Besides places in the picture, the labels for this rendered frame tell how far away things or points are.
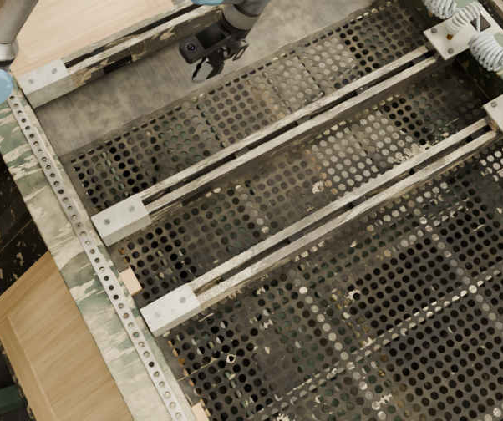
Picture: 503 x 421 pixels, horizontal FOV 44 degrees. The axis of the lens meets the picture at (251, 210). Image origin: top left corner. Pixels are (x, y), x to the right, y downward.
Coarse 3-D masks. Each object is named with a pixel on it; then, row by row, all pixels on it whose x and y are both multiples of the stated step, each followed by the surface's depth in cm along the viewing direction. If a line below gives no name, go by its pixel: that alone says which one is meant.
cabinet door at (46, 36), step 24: (48, 0) 178; (72, 0) 178; (96, 0) 179; (120, 0) 179; (144, 0) 179; (168, 0) 179; (24, 24) 175; (48, 24) 175; (72, 24) 175; (96, 24) 176; (120, 24) 176; (24, 48) 172; (48, 48) 172; (72, 48) 172; (24, 72) 169
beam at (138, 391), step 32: (0, 128) 160; (32, 160) 157; (32, 192) 154; (64, 224) 151; (64, 256) 148; (96, 288) 146; (96, 320) 143; (128, 352) 141; (160, 352) 143; (128, 384) 139; (160, 384) 139; (160, 416) 136; (192, 416) 137
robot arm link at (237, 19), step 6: (228, 6) 126; (234, 6) 132; (228, 12) 126; (234, 12) 125; (240, 12) 125; (228, 18) 127; (234, 18) 126; (240, 18) 126; (246, 18) 126; (252, 18) 126; (234, 24) 127; (240, 24) 127; (246, 24) 127; (252, 24) 128
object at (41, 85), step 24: (144, 24) 169; (168, 24) 170; (192, 24) 173; (96, 48) 167; (120, 48) 167; (144, 48) 171; (48, 72) 163; (72, 72) 164; (96, 72) 169; (48, 96) 166
